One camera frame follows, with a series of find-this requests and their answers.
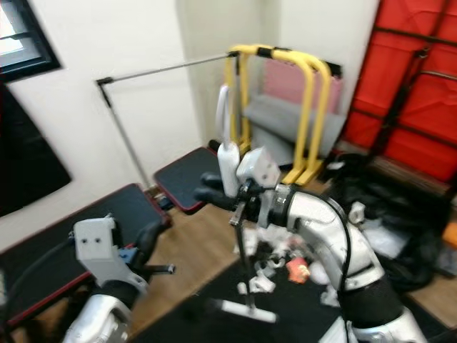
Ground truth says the grey rolled yoga mat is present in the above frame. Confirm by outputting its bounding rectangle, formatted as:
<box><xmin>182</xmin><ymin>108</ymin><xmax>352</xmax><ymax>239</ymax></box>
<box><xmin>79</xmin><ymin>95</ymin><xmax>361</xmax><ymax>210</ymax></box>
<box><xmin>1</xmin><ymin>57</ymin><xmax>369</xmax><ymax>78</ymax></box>
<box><xmin>243</xmin><ymin>94</ymin><xmax>347</xmax><ymax>161</ymax></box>

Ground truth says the black garbage bag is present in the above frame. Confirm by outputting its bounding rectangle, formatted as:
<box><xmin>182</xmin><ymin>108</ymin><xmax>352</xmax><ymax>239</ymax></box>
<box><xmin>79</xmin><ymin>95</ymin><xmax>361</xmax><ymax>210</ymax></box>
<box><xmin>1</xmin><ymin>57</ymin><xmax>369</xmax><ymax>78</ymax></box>
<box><xmin>325</xmin><ymin>161</ymin><xmax>457</xmax><ymax>294</ymax></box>

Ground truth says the black framed window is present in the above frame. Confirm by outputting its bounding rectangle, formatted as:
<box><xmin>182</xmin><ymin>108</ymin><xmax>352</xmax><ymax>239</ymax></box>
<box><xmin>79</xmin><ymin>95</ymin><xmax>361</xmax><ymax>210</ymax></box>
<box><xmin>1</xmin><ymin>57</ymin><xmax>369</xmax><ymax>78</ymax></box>
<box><xmin>0</xmin><ymin>0</ymin><xmax>62</xmax><ymax>84</ymax></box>

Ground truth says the black wall panel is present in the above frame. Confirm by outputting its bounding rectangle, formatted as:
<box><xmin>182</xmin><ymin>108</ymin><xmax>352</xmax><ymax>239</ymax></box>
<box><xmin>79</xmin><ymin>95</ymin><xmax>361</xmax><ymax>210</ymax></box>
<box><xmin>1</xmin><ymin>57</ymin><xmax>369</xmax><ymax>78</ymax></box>
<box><xmin>0</xmin><ymin>86</ymin><xmax>74</xmax><ymax>217</ymax></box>

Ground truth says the black metal hand truck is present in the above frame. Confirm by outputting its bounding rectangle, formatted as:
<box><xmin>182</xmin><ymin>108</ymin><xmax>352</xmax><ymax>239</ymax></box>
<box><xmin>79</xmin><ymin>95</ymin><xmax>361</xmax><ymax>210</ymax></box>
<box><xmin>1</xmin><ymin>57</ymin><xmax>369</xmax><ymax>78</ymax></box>
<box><xmin>371</xmin><ymin>43</ymin><xmax>457</xmax><ymax>179</ymax></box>

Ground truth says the black floor mat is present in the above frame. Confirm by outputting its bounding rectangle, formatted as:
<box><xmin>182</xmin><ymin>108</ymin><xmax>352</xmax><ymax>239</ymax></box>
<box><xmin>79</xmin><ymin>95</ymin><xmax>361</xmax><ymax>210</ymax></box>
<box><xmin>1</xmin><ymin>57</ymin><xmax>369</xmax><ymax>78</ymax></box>
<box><xmin>136</xmin><ymin>261</ymin><xmax>351</xmax><ymax>343</ymax></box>

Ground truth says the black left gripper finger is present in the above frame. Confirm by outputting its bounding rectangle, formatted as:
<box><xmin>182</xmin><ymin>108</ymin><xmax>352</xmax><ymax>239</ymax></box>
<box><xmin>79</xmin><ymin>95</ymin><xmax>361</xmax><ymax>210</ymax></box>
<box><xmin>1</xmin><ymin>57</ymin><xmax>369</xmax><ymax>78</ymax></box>
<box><xmin>132</xmin><ymin>219</ymin><xmax>165</xmax><ymax>251</ymax></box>

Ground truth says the folded red plastic table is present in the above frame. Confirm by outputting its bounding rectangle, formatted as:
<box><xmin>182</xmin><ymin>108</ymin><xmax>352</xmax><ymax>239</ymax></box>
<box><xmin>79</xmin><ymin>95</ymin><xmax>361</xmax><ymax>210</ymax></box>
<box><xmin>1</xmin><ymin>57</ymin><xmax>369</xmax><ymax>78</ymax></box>
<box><xmin>339</xmin><ymin>0</ymin><xmax>457</xmax><ymax>183</ymax></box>

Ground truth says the white plastic hook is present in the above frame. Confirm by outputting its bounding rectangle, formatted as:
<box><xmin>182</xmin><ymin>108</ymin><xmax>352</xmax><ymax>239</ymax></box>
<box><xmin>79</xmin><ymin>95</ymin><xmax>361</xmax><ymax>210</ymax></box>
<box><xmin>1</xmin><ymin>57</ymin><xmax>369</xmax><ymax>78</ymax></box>
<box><xmin>348</xmin><ymin>202</ymin><xmax>366</xmax><ymax>224</ymax></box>

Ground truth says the small orange box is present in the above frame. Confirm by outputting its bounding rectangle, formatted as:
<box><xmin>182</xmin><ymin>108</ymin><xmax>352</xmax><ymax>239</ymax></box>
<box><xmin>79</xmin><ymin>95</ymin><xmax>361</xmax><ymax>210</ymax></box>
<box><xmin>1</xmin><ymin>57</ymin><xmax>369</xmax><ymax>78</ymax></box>
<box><xmin>444</xmin><ymin>222</ymin><xmax>457</xmax><ymax>247</ymax></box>

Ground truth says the silver metal clothes rail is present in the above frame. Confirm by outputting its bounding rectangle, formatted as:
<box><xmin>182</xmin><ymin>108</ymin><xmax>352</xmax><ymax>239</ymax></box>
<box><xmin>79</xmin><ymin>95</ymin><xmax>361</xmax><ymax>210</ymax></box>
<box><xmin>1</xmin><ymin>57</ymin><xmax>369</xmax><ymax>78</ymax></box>
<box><xmin>96</xmin><ymin>50</ymin><xmax>233</xmax><ymax>190</ymax></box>

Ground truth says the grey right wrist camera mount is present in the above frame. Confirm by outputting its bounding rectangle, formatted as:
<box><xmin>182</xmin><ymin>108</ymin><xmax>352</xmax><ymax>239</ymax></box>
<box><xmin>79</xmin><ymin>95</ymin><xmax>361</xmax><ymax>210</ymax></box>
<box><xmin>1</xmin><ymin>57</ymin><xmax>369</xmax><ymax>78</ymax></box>
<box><xmin>235</xmin><ymin>147</ymin><xmax>282</xmax><ymax>189</ymax></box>

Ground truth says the white long-handled dustpan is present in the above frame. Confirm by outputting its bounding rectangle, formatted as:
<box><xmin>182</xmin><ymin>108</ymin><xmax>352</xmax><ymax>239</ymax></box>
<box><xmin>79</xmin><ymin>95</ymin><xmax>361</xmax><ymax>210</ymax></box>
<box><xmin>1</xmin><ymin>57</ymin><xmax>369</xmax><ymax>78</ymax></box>
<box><xmin>204</xmin><ymin>84</ymin><xmax>279</xmax><ymax>324</ymax></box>

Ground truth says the small red snack packet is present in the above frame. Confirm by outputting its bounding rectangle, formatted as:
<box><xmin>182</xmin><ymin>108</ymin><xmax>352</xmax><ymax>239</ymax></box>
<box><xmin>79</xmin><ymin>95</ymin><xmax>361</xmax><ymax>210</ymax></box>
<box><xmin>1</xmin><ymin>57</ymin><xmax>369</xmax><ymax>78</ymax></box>
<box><xmin>286</xmin><ymin>256</ymin><xmax>311</xmax><ymax>285</ymax></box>

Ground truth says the clear plastic sheet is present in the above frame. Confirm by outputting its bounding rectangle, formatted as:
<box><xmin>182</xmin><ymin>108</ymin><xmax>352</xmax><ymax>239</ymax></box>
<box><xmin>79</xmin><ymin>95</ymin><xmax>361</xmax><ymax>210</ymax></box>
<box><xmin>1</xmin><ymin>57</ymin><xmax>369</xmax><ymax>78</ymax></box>
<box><xmin>364</xmin><ymin>218</ymin><xmax>411</xmax><ymax>259</ymax></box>

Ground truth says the clear plastic wrapper bundle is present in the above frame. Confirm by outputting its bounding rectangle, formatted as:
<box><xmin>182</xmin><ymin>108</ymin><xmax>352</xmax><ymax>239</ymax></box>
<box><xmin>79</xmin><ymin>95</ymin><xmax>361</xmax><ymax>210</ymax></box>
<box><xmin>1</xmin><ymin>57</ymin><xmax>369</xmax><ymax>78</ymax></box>
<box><xmin>246</xmin><ymin>229</ymin><xmax>293</xmax><ymax>269</ymax></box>

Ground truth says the white paper scrap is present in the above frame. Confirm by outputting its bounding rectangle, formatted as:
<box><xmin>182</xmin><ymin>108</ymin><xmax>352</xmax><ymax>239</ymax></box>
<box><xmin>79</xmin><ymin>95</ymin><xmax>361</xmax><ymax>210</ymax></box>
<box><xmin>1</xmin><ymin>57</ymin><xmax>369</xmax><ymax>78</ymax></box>
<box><xmin>239</xmin><ymin>275</ymin><xmax>276</xmax><ymax>295</ymax></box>

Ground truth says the yellow metal dip bar frame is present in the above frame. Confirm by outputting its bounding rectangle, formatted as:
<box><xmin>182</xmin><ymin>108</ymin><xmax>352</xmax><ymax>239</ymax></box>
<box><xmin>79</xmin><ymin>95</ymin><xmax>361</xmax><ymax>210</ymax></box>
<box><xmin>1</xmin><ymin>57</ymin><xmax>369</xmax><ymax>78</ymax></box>
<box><xmin>221</xmin><ymin>44</ymin><xmax>333</xmax><ymax>187</ymax></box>

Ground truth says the pink foam puzzle mat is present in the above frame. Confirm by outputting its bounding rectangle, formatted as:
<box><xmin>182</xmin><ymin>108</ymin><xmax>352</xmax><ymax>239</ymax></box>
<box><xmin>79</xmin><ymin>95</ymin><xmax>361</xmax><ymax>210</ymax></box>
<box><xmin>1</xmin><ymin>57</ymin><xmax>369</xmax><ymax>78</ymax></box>
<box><xmin>261</xmin><ymin>57</ymin><xmax>343</xmax><ymax>115</ymax></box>

